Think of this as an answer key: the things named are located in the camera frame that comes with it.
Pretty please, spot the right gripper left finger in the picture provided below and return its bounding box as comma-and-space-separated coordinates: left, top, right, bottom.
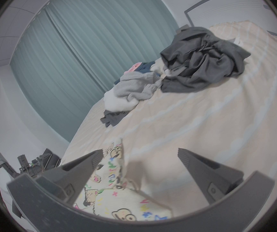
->
35, 149, 104, 204

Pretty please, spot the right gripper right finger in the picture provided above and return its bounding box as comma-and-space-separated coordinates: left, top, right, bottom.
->
178, 148, 245, 205

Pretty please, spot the white printed pyjama top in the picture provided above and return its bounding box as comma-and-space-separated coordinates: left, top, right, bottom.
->
73, 137, 173, 223

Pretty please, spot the pile of clothes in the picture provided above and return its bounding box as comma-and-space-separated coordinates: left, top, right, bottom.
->
100, 61, 164, 127

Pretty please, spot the bed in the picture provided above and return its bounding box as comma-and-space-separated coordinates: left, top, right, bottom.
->
61, 0, 277, 219

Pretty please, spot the blue-green curtain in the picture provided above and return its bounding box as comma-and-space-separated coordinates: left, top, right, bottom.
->
9, 5, 110, 143
44, 0, 181, 91

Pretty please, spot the black garment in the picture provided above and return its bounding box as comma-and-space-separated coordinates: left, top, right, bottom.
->
160, 27, 251, 94

